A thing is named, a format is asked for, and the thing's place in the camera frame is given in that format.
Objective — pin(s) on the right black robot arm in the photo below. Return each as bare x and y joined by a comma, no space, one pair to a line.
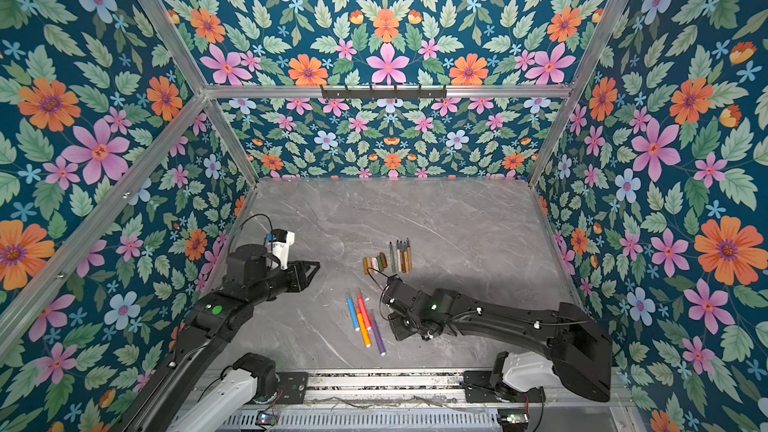
578,348

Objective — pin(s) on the white vented cable duct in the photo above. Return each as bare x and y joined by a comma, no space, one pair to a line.
367,420

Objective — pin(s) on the orange marker pen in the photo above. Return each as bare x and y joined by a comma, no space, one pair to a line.
363,329

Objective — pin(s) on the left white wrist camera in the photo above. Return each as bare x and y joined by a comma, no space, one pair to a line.
280,241

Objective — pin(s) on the ochre brown marker pen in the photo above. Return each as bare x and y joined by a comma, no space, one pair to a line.
408,254

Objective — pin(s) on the dark green brown marker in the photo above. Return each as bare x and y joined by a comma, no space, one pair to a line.
393,258

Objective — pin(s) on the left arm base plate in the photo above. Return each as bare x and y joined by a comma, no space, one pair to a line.
282,388

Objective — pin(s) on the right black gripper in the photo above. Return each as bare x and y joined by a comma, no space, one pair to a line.
395,326

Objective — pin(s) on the light pink marker pen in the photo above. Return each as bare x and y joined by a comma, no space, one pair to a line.
399,257

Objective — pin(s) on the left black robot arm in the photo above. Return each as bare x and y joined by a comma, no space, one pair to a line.
211,325

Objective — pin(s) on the aluminium front rail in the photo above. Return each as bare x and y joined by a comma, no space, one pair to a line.
427,386

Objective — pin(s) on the purple marker pen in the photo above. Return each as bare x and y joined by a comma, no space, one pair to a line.
377,336

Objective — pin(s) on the black hook bar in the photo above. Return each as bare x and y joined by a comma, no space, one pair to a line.
382,92

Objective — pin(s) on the blue marker pen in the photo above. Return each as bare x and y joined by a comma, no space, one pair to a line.
353,312

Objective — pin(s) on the red marker pen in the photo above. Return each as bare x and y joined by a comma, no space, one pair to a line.
362,306

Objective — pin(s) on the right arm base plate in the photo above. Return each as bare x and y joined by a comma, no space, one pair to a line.
481,386

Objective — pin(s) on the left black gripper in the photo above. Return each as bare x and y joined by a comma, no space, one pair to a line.
298,273

